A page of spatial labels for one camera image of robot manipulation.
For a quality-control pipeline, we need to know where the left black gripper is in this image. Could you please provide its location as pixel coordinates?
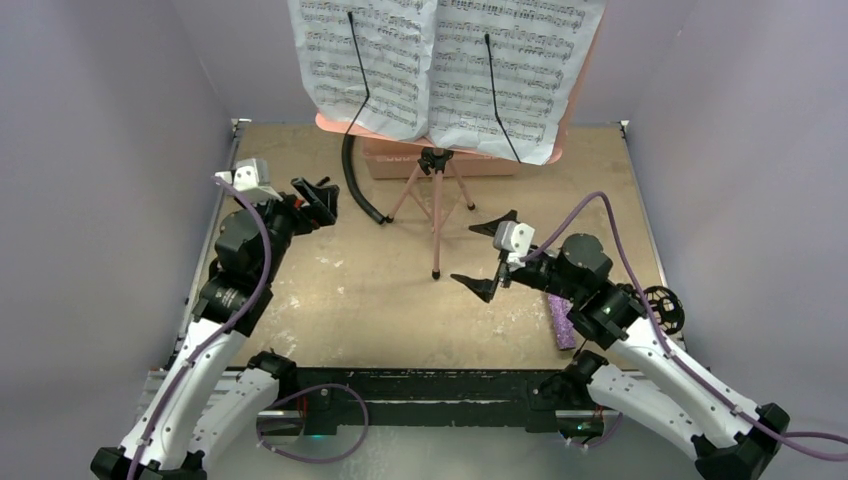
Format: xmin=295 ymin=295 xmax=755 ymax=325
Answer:
xmin=240 ymin=178 xmax=337 ymax=284

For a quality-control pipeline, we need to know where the purple glitter microphone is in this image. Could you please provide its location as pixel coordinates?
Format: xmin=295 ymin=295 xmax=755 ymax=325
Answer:
xmin=548 ymin=295 xmax=576 ymax=350

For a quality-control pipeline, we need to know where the pink folding music stand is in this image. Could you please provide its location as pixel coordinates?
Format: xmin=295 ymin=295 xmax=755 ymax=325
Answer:
xmin=314 ymin=13 xmax=604 ymax=281

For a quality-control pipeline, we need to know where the sheet music page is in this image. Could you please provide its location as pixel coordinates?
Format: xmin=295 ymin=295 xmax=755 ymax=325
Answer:
xmin=287 ymin=1 xmax=437 ymax=141
xmin=428 ymin=1 xmax=607 ymax=165

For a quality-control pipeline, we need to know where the black microphone tripod stand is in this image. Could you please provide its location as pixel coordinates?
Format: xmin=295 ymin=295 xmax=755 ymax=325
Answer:
xmin=572 ymin=284 xmax=686 ymax=352

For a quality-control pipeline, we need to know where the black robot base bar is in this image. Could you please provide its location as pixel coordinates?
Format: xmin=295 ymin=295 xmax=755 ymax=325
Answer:
xmin=233 ymin=367 xmax=627 ymax=435

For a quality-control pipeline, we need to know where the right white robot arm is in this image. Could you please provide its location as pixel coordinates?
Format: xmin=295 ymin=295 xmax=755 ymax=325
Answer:
xmin=454 ymin=210 xmax=790 ymax=479

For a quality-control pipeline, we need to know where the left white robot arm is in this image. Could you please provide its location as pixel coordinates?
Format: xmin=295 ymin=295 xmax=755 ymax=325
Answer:
xmin=90 ymin=171 xmax=340 ymax=479

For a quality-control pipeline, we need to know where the pink plastic storage box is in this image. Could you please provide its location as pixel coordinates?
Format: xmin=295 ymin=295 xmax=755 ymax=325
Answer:
xmin=357 ymin=137 xmax=519 ymax=180

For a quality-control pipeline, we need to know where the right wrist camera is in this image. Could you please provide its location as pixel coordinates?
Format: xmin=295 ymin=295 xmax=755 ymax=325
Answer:
xmin=493 ymin=220 xmax=535 ymax=271

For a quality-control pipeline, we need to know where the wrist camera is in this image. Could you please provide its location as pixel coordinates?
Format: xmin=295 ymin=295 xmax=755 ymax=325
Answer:
xmin=493 ymin=220 xmax=535 ymax=271
xmin=214 ymin=157 xmax=283 ymax=204

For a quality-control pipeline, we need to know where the black curved hose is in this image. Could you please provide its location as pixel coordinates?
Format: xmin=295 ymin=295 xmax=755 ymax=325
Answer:
xmin=341 ymin=132 xmax=388 ymax=225

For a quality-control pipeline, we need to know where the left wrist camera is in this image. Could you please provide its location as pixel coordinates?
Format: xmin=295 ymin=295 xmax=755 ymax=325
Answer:
xmin=214 ymin=157 xmax=283 ymax=204

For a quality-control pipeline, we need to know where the aluminium table frame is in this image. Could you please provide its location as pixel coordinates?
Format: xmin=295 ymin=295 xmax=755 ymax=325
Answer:
xmin=117 ymin=117 xmax=740 ymax=480

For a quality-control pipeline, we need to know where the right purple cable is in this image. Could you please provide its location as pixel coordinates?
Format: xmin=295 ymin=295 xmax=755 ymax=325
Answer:
xmin=519 ymin=192 xmax=848 ymax=463

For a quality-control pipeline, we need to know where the purple cable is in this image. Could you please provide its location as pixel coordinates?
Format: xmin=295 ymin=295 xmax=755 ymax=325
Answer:
xmin=519 ymin=192 xmax=848 ymax=463
xmin=124 ymin=175 xmax=274 ymax=480

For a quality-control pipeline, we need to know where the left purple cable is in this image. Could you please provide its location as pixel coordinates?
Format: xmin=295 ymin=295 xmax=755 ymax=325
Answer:
xmin=124 ymin=175 xmax=274 ymax=480

